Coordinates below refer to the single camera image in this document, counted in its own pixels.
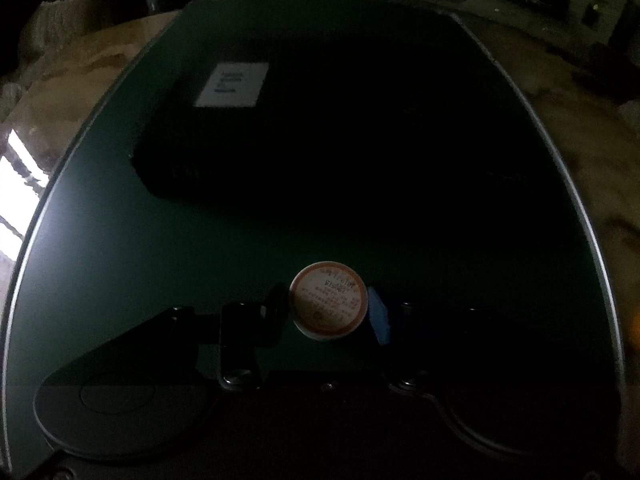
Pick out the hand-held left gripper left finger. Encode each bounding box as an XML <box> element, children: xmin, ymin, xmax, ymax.
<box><xmin>165</xmin><ymin>285</ymin><xmax>290</xmax><ymax>392</ymax></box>

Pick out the pale crumpled bag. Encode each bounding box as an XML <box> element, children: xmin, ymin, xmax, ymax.
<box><xmin>19</xmin><ymin>0</ymin><xmax>88</xmax><ymax>63</ymax></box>

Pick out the black box with white label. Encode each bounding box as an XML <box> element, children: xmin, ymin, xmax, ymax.
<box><xmin>129</xmin><ymin>49</ymin><xmax>391</xmax><ymax>202</ymax></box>

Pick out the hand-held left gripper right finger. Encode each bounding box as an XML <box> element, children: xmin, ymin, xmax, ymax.
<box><xmin>366</xmin><ymin>286</ymin><xmax>482</xmax><ymax>395</ymax></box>

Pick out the dark green desk mat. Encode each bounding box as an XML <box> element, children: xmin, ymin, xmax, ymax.
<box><xmin>0</xmin><ymin>0</ymin><xmax>627</xmax><ymax>463</ymax></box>

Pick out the round white jar orange label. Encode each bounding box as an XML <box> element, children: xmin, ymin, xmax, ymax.
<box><xmin>288</xmin><ymin>261</ymin><xmax>369</xmax><ymax>340</ymax></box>

